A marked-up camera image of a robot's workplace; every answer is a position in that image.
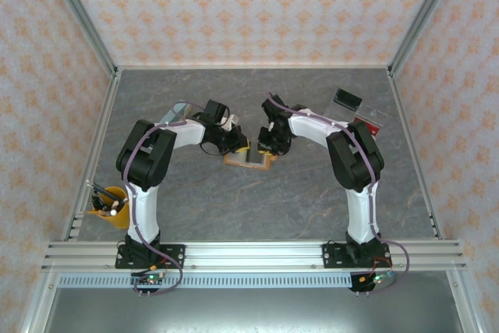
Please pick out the red card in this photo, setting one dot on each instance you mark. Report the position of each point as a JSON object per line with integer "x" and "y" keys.
{"x": 375, "y": 128}

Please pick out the orange card holder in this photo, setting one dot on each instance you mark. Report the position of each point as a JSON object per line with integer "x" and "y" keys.
{"x": 253, "y": 163}

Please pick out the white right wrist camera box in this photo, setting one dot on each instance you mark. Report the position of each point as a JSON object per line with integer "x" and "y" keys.
{"x": 270, "y": 127}

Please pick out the aluminium table side rail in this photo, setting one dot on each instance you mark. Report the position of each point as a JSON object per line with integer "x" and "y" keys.
{"x": 103, "y": 122}
{"x": 407, "y": 122}

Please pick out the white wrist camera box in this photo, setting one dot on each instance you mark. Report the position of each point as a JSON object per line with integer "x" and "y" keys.
{"x": 233, "y": 120}
{"x": 270, "y": 127}

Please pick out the clear acrylic card stand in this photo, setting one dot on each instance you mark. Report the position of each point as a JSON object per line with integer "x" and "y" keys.
{"x": 368, "y": 112}

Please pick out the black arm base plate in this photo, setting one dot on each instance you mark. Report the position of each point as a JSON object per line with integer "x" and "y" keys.
{"x": 335, "y": 257}
{"x": 175, "y": 257}

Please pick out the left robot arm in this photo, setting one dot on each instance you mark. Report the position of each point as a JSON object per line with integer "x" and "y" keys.
{"x": 144, "y": 208}

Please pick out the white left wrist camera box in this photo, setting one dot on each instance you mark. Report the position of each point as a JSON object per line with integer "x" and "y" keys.
{"x": 233, "y": 120}

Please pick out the black pen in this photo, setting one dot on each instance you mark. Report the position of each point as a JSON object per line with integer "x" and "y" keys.
{"x": 102, "y": 191}

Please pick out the blue and tan block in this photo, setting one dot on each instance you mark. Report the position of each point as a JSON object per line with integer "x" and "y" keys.
{"x": 171, "y": 114}

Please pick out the orange pen cup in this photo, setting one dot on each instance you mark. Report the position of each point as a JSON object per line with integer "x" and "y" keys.
{"x": 117, "y": 216}

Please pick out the aluminium frame post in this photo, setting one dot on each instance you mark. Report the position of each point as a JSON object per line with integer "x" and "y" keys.
{"x": 82, "y": 17}
{"x": 425, "y": 17}

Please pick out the black card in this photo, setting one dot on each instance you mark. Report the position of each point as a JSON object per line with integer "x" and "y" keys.
{"x": 348, "y": 100}

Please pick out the aluminium mounting rail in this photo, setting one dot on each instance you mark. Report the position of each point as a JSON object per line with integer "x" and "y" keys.
{"x": 253, "y": 257}

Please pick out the small LED circuit board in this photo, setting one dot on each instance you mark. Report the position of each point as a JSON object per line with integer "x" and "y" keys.
{"x": 150, "y": 279}
{"x": 376, "y": 279}

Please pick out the white tipped marker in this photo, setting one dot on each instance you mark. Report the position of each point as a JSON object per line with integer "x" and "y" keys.
{"x": 113, "y": 212}

